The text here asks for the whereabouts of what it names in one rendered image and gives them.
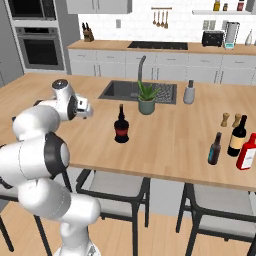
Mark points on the grey tap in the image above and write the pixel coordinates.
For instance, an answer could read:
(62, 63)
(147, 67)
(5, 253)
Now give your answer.
(141, 66)

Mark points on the white wall shelf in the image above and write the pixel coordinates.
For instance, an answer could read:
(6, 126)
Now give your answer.
(223, 12)

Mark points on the dark grey sink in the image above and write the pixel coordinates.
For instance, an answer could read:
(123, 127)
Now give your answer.
(120, 90)

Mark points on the black toaster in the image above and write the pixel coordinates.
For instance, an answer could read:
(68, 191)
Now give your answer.
(212, 38)

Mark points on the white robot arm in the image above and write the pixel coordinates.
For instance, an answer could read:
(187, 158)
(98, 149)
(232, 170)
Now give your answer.
(40, 156)

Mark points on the wooden rail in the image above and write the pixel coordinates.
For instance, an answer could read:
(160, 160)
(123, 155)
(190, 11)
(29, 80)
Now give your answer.
(161, 8)

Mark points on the grey double wall socket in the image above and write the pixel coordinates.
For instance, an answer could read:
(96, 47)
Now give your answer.
(209, 25)

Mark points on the grey base cupboards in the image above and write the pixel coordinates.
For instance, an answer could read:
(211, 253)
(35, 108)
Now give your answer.
(166, 66)

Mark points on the small brown jar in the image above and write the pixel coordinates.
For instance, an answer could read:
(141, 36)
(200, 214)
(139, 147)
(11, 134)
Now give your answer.
(225, 7)

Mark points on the black hob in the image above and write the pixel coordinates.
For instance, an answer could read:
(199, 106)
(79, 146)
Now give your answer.
(158, 45)

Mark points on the wooden knife block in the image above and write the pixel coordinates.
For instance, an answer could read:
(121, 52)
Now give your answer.
(88, 35)

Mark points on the red bottle with white label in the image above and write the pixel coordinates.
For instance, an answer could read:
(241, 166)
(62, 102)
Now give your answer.
(247, 155)

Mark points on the yellow jar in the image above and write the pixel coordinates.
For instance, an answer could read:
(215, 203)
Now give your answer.
(217, 5)

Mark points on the grey wall cupboards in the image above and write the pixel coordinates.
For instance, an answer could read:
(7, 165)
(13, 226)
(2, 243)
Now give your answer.
(98, 6)

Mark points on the wooden hanging spoon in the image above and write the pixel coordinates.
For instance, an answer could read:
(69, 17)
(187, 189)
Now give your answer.
(162, 19)
(158, 19)
(154, 18)

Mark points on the dark bottle with red label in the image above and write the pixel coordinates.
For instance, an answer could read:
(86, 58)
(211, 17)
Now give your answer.
(121, 128)

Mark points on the green plant in grey pot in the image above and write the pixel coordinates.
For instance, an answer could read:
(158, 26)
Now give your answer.
(147, 104)

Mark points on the steel microwave oven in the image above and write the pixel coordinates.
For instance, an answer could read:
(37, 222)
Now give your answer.
(31, 8)

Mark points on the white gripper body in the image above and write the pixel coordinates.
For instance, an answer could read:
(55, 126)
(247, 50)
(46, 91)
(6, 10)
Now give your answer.
(86, 110)

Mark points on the dark bottle with tan label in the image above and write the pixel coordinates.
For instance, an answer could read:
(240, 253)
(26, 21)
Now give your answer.
(237, 140)

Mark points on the wooden pepper mill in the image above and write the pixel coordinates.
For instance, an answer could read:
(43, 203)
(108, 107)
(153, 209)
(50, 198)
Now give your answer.
(225, 120)
(236, 120)

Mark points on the grey blender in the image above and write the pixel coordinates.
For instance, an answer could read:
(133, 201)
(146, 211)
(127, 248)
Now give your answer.
(231, 33)

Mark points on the brown bottle with blue label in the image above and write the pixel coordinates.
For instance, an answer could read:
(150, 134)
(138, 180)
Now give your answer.
(214, 151)

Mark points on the wooden hanging spatula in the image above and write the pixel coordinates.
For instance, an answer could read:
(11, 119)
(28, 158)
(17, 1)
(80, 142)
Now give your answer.
(166, 20)

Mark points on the grey soap dispenser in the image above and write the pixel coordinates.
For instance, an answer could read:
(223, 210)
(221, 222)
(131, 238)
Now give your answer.
(189, 95)

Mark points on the red jar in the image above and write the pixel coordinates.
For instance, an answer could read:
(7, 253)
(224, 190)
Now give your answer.
(240, 5)

